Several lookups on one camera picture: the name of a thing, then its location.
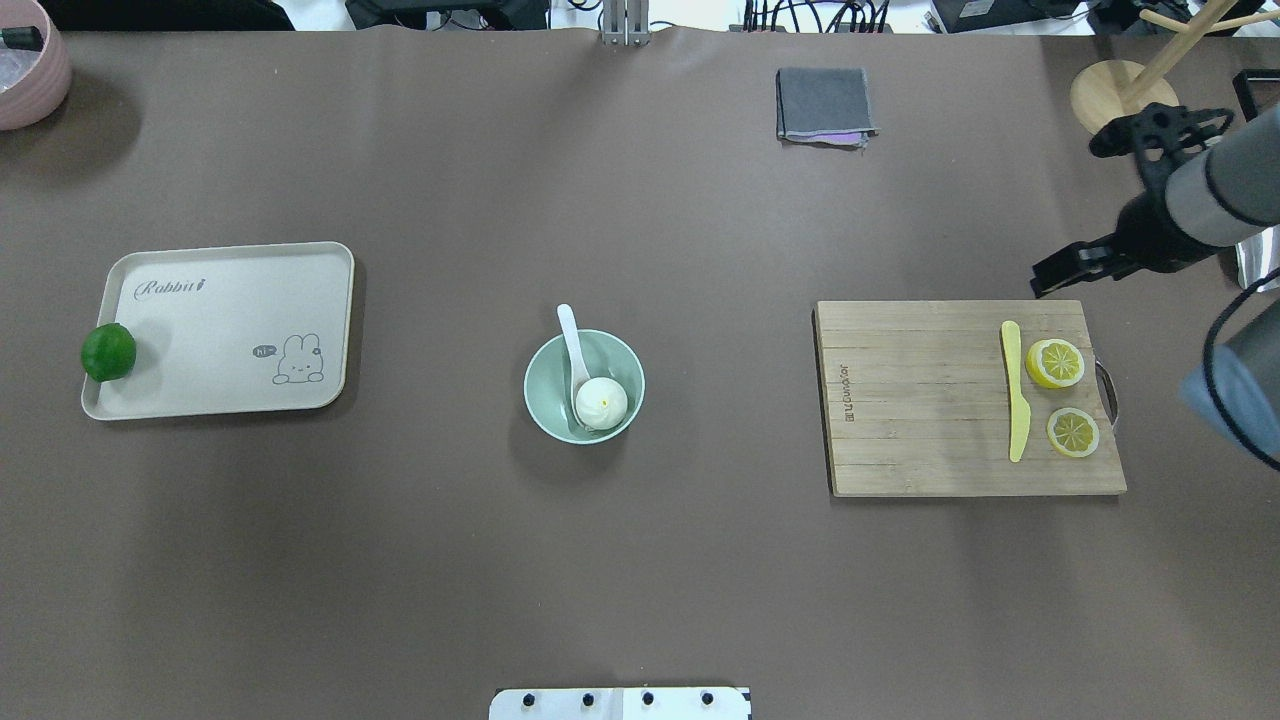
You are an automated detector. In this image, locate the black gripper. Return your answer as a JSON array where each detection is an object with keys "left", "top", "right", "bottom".
[{"left": 1030, "top": 192, "right": 1213, "bottom": 299}]

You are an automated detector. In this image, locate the white steamed bun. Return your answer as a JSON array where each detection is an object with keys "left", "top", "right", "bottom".
[{"left": 573, "top": 377, "right": 630, "bottom": 430}]

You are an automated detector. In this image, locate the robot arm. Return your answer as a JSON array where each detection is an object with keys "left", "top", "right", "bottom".
[{"left": 1030, "top": 102, "right": 1279, "bottom": 469}]

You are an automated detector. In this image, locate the mint green bowl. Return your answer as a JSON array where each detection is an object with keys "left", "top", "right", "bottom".
[{"left": 522, "top": 329, "right": 646, "bottom": 445}]

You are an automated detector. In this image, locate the pink bowl with ice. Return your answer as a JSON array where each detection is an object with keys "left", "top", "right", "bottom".
[{"left": 1, "top": 1, "right": 72, "bottom": 131}]

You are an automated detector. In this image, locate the steel tube in bowl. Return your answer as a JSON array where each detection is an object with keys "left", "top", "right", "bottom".
[{"left": 1, "top": 26, "right": 45, "bottom": 53}]

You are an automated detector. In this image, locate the lower lemon slice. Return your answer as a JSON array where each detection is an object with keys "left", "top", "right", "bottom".
[{"left": 1024, "top": 338, "right": 1085, "bottom": 389}]

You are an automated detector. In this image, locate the lemon slice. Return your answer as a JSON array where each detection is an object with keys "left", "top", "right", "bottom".
[
  {"left": 1024, "top": 338, "right": 1085, "bottom": 389},
  {"left": 1044, "top": 407, "right": 1101, "bottom": 457}
]

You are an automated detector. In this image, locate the steel scoop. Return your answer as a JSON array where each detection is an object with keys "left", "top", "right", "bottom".
[{"left": 1235, "top": 225, "right": 1279, "bottom": 290}]

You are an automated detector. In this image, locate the yellow plastic knife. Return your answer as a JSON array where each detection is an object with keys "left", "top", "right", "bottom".
[{"left": 1000, "top": 320, "right": 1030, "bottom": 462}]

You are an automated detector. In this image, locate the upper lemon slice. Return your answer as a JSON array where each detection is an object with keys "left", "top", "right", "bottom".
[{"left": 1044, "top": 407, "right": 1101, "bottom": 457}]

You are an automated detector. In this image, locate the wooden mug tree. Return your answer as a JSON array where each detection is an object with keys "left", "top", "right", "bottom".
[{"left": 1069, "top": 1, "right": 1279, "bottom": 133}]

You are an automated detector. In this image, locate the bamboo cutting board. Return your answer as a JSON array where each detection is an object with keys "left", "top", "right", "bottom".
[{"left": 814, "top": 300, "right": 1126, "bottom": 498}]

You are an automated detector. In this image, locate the grey folded cloth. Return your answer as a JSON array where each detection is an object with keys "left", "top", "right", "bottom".
[{"left": 774, "top": 67, "right": 881, "bottom": 149}]

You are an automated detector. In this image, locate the cream rabbit tray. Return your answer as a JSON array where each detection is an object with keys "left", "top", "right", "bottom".
[{"left": 81, "top": 241, "right": 355, "bottom": 421}]

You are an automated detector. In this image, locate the green lime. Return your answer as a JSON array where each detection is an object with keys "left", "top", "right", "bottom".
[{"left": 79, "top": 322, "right": 138, "bottom": 383}]

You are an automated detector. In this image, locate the aluminium frame post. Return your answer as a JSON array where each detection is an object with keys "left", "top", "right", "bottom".
[{"left": 599, "top": 0, "right": 652, "bottom": 47}]

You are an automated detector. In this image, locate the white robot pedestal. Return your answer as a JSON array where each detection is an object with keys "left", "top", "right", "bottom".
[{"left": 488, "top": 685, "right": 753, "bottom": 719}]

